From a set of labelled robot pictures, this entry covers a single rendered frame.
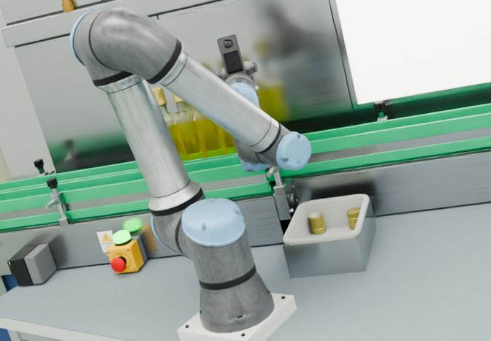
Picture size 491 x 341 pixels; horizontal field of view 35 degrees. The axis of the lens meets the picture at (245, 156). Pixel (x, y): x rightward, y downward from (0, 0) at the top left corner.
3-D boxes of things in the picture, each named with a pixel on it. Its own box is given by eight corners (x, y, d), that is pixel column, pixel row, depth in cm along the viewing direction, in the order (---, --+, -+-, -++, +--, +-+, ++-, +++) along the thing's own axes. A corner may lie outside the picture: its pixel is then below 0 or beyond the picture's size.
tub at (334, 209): (376, 225, 187) (370, 192, 184) (366, 269, 166) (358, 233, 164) (307, 233, 192) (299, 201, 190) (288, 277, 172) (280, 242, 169)
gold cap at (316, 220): (306, 215, 188) (310, 231, 189) (309, 219, 184) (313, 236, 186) (321, 210, 188) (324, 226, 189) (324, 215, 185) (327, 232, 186)
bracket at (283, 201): (301, 203, 196) (294, 177, 193) (294, 218, 187) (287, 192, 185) (288, 204, 197) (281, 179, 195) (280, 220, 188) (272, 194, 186)
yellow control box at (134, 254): (148, 260, 202) (140, 234, 200) (137, 274, 195) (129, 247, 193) (125, 263, 204) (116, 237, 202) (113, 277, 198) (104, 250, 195)
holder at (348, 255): (378, 217, 192) (372, 188, 189) (365, 271, 167) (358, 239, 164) (311, 225, 197) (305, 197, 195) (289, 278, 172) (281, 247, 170)
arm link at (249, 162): (261, 178, 162) (247, 129, 159) (235, 171, 172) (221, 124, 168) (291, 163, 165) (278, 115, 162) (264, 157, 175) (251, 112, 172)
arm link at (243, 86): (227, 131, 162) (215, 93, 159) (228, 118, 172) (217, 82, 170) (264, 121, 161) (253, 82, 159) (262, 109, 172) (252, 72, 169)
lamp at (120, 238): (134, 237, 199) (131, 226, 198) (127, 244, 195) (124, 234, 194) (119, 239, 201) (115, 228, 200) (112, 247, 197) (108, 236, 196)
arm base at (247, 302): (245, 337, 146) (232, 290, 143) (186, 328, 155) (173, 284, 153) (288, 298, 157) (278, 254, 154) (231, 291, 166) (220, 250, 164)
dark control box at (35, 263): (58, 270, 211) (48, 242, 208) (44, 285, 204) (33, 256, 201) (32, 273, 213) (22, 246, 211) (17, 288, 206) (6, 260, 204)
